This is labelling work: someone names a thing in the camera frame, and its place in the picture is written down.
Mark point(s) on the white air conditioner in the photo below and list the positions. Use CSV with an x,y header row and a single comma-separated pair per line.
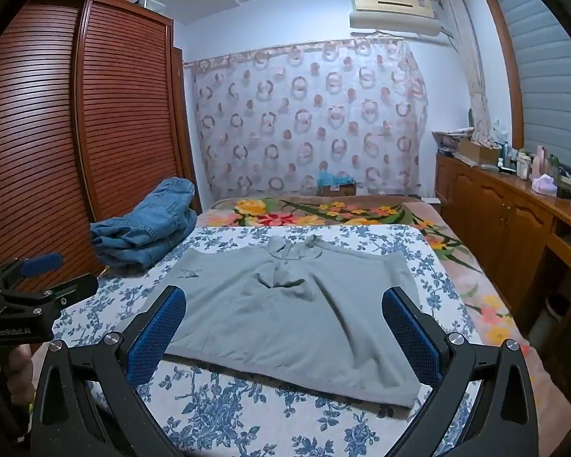
x,y
395,12

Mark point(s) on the grey window blind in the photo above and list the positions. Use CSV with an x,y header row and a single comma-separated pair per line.
x,y
547,71

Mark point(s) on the folded blue jeans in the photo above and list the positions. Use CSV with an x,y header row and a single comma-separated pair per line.
x,y
147,228

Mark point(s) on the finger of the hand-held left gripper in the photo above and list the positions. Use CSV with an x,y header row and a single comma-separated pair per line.
x,y
40,264
71,290

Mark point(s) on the row of toiletry bottles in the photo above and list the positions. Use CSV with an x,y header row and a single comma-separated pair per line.
x,y
528,162

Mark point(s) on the clear storage box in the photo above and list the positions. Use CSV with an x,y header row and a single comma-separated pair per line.
x,y
150,4

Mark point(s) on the white window curtain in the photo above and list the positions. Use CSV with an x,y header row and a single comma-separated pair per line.
x,y
471,71

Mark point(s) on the open cardboard box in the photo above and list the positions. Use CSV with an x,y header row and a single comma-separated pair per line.
x,y
476,152

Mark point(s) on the small cardboard box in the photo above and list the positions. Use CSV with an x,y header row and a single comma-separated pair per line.
x,y
345,190

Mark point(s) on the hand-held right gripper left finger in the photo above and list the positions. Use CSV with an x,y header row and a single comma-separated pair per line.
x,y
159,338

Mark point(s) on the blue floral bed sheet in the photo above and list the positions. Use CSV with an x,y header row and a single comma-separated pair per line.
x,y
247,414

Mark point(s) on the person's left hand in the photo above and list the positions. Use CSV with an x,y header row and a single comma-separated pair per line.
x,y
21,376

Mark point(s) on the wooden louvred wardrobe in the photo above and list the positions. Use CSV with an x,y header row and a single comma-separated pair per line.
x,y
52,128

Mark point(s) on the wooden sideboard cabinet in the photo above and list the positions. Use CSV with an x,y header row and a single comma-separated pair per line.
x,y
495,228

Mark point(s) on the grey pants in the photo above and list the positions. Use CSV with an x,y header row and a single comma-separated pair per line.
x,y
295,323

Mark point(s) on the colourful flower blanket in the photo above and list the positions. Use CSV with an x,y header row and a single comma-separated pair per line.
x,y
314,212

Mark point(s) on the pink tissue pack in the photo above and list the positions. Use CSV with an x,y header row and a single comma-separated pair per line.
x,y
544,184

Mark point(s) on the stack of newspapers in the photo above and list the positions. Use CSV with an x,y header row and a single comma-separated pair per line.
x,y
449,140

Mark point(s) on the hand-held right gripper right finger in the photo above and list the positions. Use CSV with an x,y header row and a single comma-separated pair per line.
x,y
409,338

